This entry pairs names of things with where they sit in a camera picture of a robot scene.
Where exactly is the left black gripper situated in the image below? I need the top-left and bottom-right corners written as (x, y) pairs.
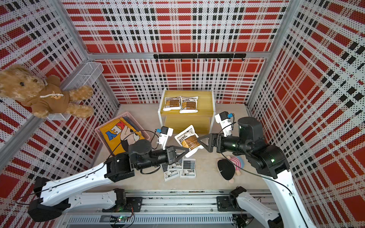
top-left (136, 145), bottom-right (189, 171)

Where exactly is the brown coffee bag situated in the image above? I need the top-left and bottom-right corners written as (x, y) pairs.
top-left (180, 97), bottom-right (199, 114)
top-left (175, 125), bottom-right (204, 158)
top-left (163, 96), bottom-right (182, 112)

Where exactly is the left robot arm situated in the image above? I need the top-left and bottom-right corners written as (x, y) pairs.
top-left (28, 140), bottom-right (189, 222)

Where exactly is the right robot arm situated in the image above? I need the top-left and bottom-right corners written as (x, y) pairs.
top-left (197, 117), bottom-right (315, 228)

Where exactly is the blue coffee bag middle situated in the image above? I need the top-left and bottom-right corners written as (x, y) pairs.
top-left (168, 158), bottom-right (183, 171)

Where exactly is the blue coffee bag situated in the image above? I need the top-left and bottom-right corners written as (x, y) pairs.
top-left (161, 164), bottom-right (180, 181)
top-left (180, 159), bottom-right (196, 179)
top-left (168, 158), bottom-right (183, 171)

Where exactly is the blue coffee bag right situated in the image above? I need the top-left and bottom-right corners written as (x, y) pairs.
top-left (180, 159), bottom-right (196, 179)

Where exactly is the yellow two-tier shelf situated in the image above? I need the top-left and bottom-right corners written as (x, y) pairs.
top-left (158, 89), bottom-right (216, 135)

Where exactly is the blue coffee bag left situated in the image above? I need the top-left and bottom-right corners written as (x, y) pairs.
top-left (161, 164), bottom-right (180, 181)

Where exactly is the small doll black hat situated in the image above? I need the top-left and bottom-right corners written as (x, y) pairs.
top-left (217, 156), bottom-right (245, 183)

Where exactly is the pink plastic basket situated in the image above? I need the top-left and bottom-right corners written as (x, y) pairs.
top-left (94, 112), bottom-right (152, 156)

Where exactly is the yellow printed cloth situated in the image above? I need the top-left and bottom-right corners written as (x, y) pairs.
top-left (99, 117), bottom-right (145, 156)

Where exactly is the green circuit board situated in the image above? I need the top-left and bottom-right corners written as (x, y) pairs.
top-left (110, 216), bottom-right (130, 224)

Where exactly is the brown teddy bear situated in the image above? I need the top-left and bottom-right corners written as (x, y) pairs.
top-left (1, 65), bottom-right (94, 119)

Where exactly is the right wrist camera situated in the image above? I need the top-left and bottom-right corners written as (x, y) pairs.
top-left (215, 111), bottom-right (234, 137)

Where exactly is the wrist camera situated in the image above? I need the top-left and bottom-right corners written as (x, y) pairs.
top-left (215, 111), bottom-right (234, 137)
top-left (157, 126), bottom-right (174, 150)

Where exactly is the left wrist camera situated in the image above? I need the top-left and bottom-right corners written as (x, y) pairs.
top-left (157, 126), bottom-right (174, 150)

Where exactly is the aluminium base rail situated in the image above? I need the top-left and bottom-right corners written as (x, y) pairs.
top-left (57, 191), bottom-right (251, 228)

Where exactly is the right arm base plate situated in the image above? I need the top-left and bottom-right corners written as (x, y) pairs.
top-left (216, 196), bottom-right (241, 212)

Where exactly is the black hook rail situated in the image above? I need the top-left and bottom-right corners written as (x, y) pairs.
top-left (153, 53), bottom-right (247, 61)

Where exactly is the clear wire wall basket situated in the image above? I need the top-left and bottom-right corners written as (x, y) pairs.
top-left (47, 62), bottom-right (105, 122)

